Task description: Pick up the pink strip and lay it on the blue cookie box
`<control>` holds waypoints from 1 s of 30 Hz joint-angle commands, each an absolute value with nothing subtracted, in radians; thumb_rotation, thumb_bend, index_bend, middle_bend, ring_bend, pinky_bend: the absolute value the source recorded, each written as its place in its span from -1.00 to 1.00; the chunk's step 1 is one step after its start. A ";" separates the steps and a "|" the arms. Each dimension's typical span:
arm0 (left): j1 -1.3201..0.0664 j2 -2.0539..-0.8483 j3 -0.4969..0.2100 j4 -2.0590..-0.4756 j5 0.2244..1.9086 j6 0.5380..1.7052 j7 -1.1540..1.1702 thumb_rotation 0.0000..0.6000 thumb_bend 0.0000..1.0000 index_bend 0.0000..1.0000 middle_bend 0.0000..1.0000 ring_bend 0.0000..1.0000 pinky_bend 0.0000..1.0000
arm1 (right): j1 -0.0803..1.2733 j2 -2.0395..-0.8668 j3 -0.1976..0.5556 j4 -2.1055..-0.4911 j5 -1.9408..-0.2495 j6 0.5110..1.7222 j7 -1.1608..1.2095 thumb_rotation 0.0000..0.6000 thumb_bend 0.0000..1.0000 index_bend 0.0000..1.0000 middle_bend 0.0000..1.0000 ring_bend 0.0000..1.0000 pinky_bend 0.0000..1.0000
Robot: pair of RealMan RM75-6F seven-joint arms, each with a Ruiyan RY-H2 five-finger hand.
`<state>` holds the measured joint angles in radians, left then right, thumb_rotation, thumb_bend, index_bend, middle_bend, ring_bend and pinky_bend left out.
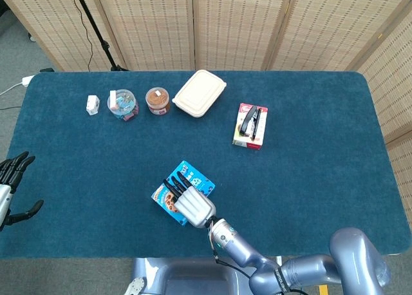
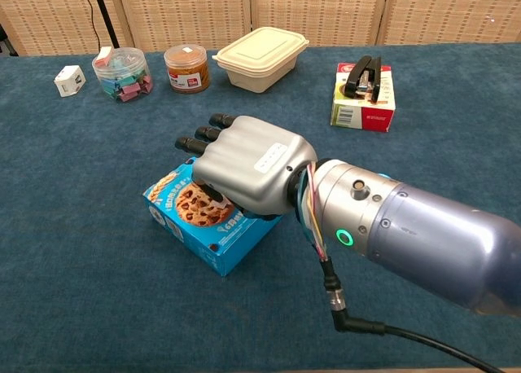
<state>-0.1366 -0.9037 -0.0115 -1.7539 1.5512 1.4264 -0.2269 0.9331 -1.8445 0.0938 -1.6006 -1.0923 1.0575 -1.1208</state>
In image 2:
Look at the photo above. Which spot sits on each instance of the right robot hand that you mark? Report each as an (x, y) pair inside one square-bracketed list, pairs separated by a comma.
[(252, 161)]

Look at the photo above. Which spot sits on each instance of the blue cookie box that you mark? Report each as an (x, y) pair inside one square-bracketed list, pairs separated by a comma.
[(195, 234)]

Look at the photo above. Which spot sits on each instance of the beige lidded food container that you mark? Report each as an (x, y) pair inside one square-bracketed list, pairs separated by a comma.
[(260, 51)]

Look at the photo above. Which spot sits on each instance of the clear jar of rubber bands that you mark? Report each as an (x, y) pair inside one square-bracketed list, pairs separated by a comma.
[(185, 69)]

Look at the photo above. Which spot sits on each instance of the red and white cardboard box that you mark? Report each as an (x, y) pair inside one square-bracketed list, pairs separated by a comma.
[(366, 118)]

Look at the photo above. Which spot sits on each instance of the black stapler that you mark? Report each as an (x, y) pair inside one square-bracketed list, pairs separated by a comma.
[(358, 73)]

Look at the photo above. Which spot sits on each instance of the clear jar of binder clips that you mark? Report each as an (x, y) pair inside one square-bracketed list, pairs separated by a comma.
[(122, 80)]

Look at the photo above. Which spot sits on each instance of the bamboo folding screen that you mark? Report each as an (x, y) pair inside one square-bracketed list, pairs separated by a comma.
[(305, 10)]

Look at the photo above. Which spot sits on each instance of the white and pink small pack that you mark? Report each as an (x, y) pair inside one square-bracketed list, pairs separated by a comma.
[(105, 56)]

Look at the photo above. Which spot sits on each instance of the small white cube box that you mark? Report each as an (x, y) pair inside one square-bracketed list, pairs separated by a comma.
[(69, 82)]

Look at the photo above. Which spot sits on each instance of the black tripod stand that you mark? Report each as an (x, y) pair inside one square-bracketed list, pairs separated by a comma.
[(103, 14)]

